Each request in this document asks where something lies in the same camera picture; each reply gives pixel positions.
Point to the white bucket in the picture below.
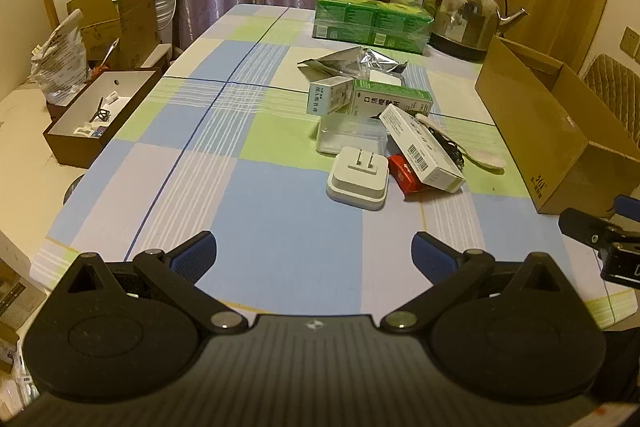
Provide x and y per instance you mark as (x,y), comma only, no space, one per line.
(165,14)

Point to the silver green foil bag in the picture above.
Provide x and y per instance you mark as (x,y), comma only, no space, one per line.
(350,62)

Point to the long white barcode box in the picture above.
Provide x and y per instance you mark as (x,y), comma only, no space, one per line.
(425,152)

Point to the open brown carton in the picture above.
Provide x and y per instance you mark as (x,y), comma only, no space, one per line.
(137,17)

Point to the green tissue multipack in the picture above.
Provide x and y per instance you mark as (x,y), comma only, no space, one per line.
(370,22)

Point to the beige wall socket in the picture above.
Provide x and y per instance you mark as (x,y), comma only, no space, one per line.
(631,39)

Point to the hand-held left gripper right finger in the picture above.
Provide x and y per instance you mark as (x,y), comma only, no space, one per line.
(432,252)

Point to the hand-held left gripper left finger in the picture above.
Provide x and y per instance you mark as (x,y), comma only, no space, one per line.
(195,252)

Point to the white plug adapter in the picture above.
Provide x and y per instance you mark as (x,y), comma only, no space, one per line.
(355,182)

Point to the white printed plastic bag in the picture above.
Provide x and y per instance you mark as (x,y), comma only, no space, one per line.
(60,57)

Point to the red candy packet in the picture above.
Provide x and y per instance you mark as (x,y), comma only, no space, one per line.
(402,174)

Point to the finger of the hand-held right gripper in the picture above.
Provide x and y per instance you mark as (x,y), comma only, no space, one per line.
(580,227)
(627,206)

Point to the steel electric kettle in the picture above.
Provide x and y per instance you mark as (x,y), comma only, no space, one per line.
(465,12)

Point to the checked tablecloth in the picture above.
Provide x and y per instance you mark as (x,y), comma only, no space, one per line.
(280,237)

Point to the brown tray box white inside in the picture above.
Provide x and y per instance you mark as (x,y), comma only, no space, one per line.
(70,142)

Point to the small white green medicine box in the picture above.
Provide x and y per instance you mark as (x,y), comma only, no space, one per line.
(330,97)

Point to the white plastic spoon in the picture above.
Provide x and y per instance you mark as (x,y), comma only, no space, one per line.
(487,159)

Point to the brown cardboard box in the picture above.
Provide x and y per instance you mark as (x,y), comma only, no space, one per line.
(520,107)

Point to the clear plastic box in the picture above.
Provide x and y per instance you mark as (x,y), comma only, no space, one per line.
(345,134)

